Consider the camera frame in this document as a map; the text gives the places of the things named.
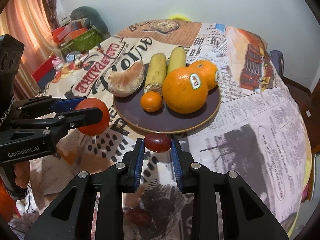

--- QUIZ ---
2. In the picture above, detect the newspaper print cloth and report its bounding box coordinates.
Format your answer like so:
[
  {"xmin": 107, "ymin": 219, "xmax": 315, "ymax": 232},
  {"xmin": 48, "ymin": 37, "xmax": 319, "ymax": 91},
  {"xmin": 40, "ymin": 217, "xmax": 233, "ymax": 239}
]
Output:
[{"xmin": 32, "ymin": 19, "xmax": 313, "ymax": 240}]

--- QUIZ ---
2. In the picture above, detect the pomelo slice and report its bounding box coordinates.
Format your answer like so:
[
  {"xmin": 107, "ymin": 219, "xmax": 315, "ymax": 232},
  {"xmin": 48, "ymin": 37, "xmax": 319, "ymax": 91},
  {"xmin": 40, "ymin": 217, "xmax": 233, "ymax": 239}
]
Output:
[{"xmin": 108, "ymin": 60, "xmax": 145, "ymax": 98}]

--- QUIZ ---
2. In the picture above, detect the red jujube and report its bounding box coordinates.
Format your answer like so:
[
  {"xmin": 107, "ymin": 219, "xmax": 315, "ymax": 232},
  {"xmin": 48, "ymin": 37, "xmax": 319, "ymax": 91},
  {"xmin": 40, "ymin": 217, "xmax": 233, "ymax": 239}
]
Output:
[
  {"xmin": 144, "ymin": 134, "xmax": 172, "ymax": 153},
  {"xmin": 126, "ymin": 209, "xmax": 153, "ymax": 227}
]

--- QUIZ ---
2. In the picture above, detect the orange sheer curtain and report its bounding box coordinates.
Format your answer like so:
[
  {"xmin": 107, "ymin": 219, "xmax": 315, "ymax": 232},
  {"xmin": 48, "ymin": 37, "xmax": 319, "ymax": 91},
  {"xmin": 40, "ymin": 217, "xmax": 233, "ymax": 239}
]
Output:
[{"xmin": 0, "ymin": 0, "xmax": 58, "ymax": 98}]

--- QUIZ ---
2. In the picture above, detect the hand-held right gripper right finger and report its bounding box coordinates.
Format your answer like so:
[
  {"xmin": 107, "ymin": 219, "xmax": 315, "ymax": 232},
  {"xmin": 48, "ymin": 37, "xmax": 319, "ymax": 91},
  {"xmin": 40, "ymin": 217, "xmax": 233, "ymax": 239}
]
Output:
[{"xmin": 170, "ymin": 138, "xmax": 288, "ymax": 240}]

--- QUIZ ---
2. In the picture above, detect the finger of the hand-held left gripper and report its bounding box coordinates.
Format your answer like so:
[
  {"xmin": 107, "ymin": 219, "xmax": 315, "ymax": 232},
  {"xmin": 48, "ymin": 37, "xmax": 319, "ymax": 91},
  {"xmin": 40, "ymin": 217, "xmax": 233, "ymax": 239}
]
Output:
[
  {"xmin": 15, "ymin": 96, "xmax": 87, "ymax": 119},
  {"xmin": 10, "ymin": 107, "xmax": 103, "ymax": 140}
]

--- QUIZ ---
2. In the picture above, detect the red box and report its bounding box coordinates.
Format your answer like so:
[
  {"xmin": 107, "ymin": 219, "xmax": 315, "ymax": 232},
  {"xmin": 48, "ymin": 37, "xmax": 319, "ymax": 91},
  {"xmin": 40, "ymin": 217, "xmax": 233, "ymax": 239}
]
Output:
[{"xmin": 32, "ymin": 59, "xmax": 60, "ymax": 83}]

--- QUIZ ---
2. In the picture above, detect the small mandarin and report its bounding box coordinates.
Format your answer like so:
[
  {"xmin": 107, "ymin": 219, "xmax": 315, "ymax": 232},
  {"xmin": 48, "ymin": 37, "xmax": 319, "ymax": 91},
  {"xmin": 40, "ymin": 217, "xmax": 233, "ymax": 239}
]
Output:
[{"xmin": 140, "ymin": 92, "xmax": 163, "ymax": 112}]

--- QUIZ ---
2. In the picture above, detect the grey pillow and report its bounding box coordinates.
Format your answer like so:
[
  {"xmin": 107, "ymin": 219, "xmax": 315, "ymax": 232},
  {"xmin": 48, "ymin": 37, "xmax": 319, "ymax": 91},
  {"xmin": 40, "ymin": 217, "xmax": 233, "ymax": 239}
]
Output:
[{"xmin": 70, "ymin": 6, "xmax": 110, "ymax": 39}]

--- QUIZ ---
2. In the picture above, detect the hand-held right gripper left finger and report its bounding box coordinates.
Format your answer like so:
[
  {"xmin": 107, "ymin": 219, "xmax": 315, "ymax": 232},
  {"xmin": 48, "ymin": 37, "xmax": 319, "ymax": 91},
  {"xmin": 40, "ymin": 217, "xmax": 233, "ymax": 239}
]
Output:
[{"xmin": 24, "ymin": 138, "xmax": 146, "ymax": 240}]

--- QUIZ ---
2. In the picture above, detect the red tomato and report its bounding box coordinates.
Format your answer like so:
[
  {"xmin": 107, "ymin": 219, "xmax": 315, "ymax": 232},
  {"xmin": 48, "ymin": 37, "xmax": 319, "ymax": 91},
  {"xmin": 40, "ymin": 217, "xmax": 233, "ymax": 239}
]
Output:
[{"xmin": 74, "ymin": 98, "xmax": 110, "ymax": 135}]

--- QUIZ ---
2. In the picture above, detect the person's left hand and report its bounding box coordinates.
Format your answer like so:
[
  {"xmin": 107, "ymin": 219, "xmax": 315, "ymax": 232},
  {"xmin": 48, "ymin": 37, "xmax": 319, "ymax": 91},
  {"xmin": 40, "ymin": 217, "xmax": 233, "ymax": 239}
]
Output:
[{"xmin": 14, "ymin": 162, "xmax": 31, "ymax": 190}]

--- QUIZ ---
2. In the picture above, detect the pink bunny toy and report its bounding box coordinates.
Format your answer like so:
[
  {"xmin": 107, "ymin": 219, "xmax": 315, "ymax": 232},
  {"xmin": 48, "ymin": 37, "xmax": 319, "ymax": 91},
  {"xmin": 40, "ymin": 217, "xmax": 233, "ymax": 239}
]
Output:
[{"xmin": 51, "ymin": 56, "xmax": 65, "ymax": 70}]

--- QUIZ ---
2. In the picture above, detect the dark purple plate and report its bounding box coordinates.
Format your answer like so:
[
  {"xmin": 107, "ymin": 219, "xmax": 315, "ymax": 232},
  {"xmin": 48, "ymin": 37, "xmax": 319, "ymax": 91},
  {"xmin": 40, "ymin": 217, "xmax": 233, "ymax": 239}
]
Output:
[{"xmin": 112, "ymin": 80, "xmax": 221, "ymax": 133}]

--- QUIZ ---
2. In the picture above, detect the dark blue chair back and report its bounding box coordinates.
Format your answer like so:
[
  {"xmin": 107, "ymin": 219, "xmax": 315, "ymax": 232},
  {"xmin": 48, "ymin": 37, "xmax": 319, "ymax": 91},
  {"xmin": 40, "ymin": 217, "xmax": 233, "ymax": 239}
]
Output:
[{"xmin": 270, "ymin": 50, "xmax": 284, "ymax": 77}]

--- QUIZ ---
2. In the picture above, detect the cut banana piece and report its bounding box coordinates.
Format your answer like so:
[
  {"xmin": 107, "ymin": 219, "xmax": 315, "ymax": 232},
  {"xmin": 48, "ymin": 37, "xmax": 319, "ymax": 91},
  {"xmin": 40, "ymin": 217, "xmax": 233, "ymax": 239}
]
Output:
[
  {"xmin": 144, "ymin": 53, "xmax": 167, "ymax": 93},
  {"xmin": 167, "ymin": 46, "xmax": 187, "ymax": 75}
]

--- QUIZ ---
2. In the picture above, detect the large orange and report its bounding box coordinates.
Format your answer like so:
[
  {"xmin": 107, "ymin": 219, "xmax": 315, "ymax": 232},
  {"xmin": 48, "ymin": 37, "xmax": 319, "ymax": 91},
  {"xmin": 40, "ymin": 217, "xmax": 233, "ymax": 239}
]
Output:
[
  {"xmin": 162, "ymin": 67, "xmax": 209, "ymax": 114},
  {"xmin": 188, "ymin": 60, "xmax": 218, "ymax": 90}
]

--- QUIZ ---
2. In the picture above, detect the green patterned bag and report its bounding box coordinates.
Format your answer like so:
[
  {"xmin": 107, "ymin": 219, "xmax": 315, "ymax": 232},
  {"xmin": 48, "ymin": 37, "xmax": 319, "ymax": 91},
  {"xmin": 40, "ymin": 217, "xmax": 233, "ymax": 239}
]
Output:
[{"xmin": 60, "ymin": 29, "xmax": 105, "ymax": 54}]

